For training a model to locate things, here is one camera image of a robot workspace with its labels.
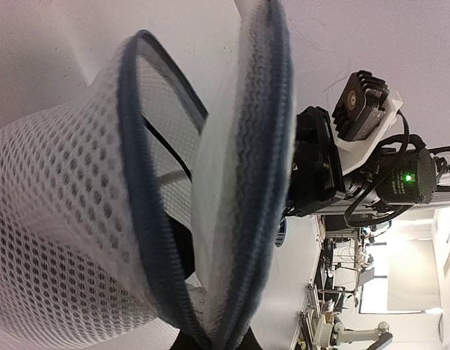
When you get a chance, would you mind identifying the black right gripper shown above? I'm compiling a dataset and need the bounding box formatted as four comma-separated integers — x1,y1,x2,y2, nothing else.
283,106,436,219

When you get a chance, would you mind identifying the white mesh laundry bag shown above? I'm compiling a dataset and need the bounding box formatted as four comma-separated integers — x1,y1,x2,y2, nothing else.
0,1,295,349

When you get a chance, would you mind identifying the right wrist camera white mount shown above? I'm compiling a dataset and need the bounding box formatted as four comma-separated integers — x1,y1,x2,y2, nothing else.
331,70,403,175

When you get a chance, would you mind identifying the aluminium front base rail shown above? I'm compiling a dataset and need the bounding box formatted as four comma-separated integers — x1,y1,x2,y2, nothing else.
300,215,325,349

